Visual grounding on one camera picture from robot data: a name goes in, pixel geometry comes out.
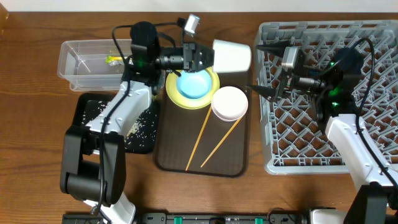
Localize wooden chopstick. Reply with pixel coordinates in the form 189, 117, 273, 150
185, 106, 212, 171
200, 118, 242, 168

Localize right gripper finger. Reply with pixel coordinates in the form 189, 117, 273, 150
256, 40, 292, 57
247, 85, 277, 101

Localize brown serving tray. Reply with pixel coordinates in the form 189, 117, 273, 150
154, 57, 253, 179

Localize black waste tray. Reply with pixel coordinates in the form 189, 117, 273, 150
72, 93, 160, 154

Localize light blue bowl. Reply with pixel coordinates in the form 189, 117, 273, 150
176, 70, 212, 99

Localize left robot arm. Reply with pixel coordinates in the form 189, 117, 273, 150
60, 21, 215, 223

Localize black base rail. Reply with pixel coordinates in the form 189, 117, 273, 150
61, 209, 310, 224

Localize cooked rice leftovers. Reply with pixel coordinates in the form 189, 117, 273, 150
81, 100, 160, 154

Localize right wooden chopstick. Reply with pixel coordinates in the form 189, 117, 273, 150
200, 118, 242, 168

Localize pink white bowl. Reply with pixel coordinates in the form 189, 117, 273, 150
211, 86, 249, 122

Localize green yellow wrapper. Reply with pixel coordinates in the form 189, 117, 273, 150
105, 55, 124, 66

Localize pale green cup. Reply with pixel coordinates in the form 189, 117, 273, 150
212, 39, 251, 73

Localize grey dishwasher rack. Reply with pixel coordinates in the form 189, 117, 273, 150
254, 20, 397, 175

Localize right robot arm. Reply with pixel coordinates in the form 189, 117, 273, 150
250, 38, 397, 223

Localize left wooden chopstick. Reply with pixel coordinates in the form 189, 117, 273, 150
185, 106, 212, 171

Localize clear plastic bin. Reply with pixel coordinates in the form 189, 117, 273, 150
58, 39, 124, 91

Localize yellow plate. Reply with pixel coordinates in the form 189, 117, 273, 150
165, 67, 220, 110

